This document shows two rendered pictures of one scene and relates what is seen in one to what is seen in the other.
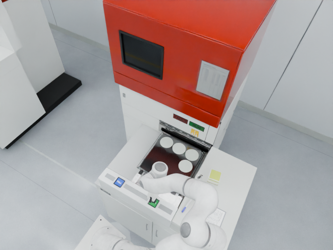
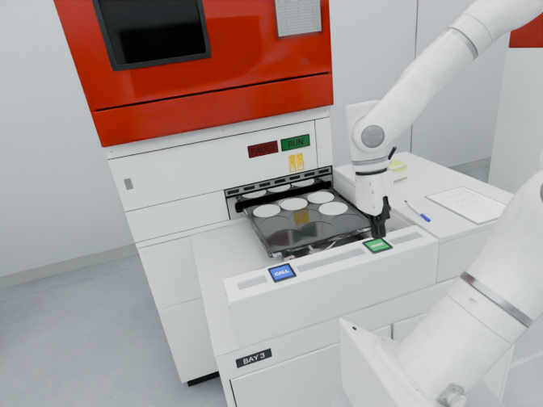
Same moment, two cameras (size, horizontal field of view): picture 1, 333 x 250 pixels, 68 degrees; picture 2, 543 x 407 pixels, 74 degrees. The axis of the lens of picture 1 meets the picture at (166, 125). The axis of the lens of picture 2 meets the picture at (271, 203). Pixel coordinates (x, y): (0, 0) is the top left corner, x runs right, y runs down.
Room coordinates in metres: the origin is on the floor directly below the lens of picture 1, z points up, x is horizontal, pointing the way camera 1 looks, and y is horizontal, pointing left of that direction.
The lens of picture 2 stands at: (0.13, 0.73, 1.48)
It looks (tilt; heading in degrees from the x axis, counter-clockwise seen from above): 25 degrees down; 320
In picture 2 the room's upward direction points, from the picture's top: 8 degrees counter-clockwise
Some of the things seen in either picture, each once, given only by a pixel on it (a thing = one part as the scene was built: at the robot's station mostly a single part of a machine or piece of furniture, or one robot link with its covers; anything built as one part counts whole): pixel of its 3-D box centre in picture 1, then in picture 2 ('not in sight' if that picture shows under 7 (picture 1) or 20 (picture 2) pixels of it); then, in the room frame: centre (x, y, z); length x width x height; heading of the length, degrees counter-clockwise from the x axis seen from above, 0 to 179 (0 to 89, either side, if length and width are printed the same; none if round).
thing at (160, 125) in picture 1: (183, 138); (281, 196); (1.11, -0.14, 0.89); 0.44 x 0.02 x 0.10; 64
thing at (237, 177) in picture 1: (215, 196); (418, 202); (0.66, -0.37, 0.89); 0.62 x 0.35 x 0.14; 154
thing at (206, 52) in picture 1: (191, 39); (196, 34); (1.48, -0.12, 1.52); 0.81 x 0.75 x 0.59; 64
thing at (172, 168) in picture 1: (172, 159); (305, 216); (0.92, -0.06, 0.90); 0.34 x 0.34 x 0.01; 64
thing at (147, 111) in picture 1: (165, 117); (233, 175); (1.20, 0.01, 1.02); 0.82 x 0.03 x 0.40; 64
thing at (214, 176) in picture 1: (214, 177); (392, 172); (0.75, -0.34, 1.00); 0.07 x 0.07 x 0.07; 73
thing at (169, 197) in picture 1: (155, 192); not in sight; (0.67, 0.04, 0.87); 0.36 x 0.08 x 0.03; 64
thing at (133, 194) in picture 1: (137, 196); (334, 282); (0.62, 0.16, 0.89); 0.55 x 0.09 x 0.14; 64
